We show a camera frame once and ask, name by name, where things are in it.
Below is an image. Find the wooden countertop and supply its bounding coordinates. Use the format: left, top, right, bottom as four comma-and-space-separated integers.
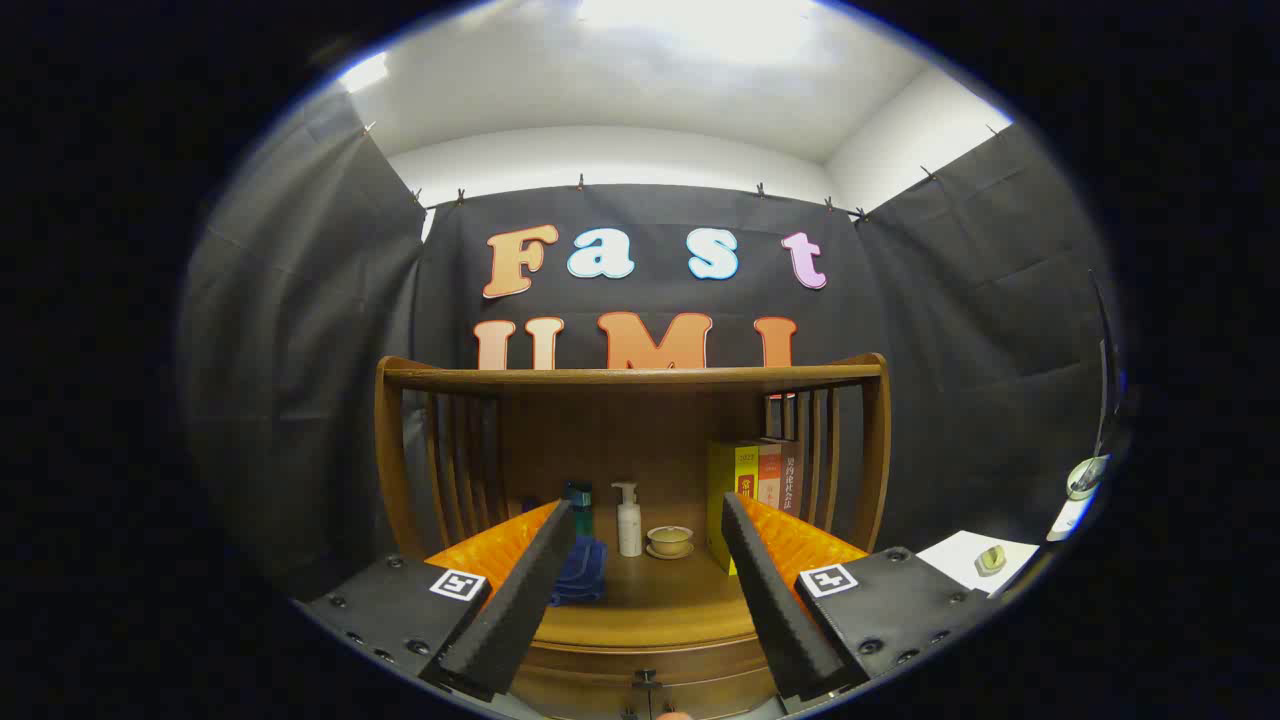
530, 500, 761, 649

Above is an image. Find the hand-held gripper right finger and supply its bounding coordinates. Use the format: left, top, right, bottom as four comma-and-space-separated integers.
720, 490, 1006, 716

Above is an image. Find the white power strip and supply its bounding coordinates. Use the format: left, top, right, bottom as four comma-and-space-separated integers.
1048, 455, 1113, 541

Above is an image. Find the folded blue towel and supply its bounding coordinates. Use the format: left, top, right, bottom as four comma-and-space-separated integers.
550, 535, 609, 607

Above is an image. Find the white cabinet unit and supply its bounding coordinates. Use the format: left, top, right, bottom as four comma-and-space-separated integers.
915, 530, 1041, 596

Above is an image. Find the orange and white book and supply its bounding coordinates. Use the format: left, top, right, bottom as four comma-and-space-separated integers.
757, 443, 786, 509

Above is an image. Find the white pump bottle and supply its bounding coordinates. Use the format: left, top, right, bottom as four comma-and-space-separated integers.
612, 482, 644, 558

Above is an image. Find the brown wooden cabinet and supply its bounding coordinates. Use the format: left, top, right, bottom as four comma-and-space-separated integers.
374, 352, 891, 720

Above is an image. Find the thick yellow book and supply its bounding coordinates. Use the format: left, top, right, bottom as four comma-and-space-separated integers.
706, 440, 761, 576

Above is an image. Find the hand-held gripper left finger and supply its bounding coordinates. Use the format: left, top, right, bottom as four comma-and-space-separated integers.
298, 498, 579, 703

